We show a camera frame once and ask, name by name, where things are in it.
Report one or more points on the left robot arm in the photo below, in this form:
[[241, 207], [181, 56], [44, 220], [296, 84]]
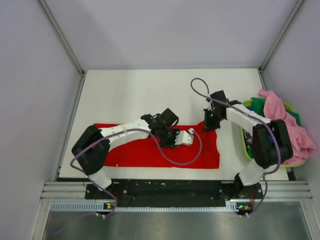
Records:
[[95, 143]]

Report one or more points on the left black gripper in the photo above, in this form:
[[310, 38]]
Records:
[[171, 143]]

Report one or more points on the green t shirt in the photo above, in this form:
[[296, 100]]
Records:
[[258, 104]]

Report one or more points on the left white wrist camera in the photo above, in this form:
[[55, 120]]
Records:
[[185, 137]]

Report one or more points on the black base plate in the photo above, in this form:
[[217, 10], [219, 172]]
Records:
[[173, 193]]

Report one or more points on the lime green plastic basket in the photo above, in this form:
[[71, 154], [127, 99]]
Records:
[[246, 155]]

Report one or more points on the blue t shirt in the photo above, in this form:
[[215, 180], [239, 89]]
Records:
[[251, 109]]

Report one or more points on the red t shirt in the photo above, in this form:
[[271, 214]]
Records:
[[145, 153]]

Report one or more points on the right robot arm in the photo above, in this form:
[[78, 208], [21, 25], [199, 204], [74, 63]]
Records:
[[271, 144]]

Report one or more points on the dark patterned t shirt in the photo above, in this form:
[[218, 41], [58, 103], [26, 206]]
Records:
[[248, 140]]

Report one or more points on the pink t shirt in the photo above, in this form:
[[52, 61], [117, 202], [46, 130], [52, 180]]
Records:
[[302, 145]]

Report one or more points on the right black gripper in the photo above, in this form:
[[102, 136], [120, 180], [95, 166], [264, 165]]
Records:
[[208, 125]]

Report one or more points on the grey slotted cable duct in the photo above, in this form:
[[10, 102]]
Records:
[[103, 207]]

